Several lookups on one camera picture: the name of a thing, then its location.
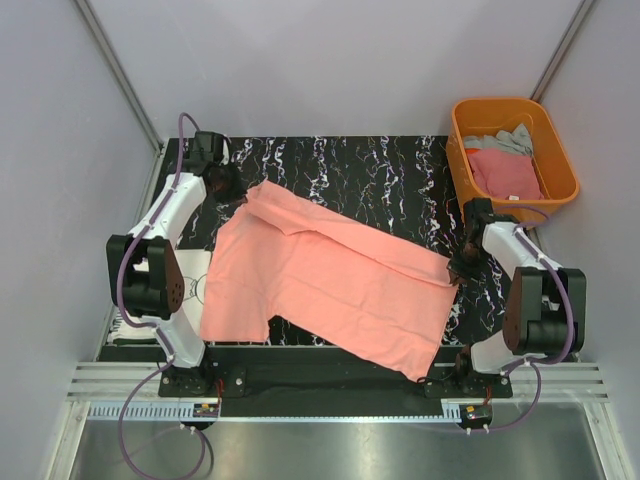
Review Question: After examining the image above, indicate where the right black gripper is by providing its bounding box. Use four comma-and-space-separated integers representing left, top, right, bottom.
446, 235, 491, 285

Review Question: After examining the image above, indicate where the salmon pink t-shirt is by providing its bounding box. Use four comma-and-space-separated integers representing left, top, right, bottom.
200, 181, 456, 381

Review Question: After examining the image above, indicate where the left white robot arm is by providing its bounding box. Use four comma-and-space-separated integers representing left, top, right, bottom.
106, 131, 246, 396

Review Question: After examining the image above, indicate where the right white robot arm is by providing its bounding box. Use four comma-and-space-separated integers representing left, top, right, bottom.
447, 198, 587, 397

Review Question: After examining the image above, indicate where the dark pink t-shirt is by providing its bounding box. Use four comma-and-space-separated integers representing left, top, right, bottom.
465, 149, 543, 200

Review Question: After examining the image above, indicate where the grey t-shirt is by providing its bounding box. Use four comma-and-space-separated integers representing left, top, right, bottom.
463, 123, 534, 157

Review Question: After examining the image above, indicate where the orange plastic bin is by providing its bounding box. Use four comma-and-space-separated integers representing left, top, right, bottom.
446, 97, 580, 223

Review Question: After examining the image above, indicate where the folded white printed t-shirt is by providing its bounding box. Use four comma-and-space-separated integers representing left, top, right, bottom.
107, 248, 211, 345

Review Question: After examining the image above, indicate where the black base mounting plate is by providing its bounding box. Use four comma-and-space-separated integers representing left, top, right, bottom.
97, 344, 516, 419

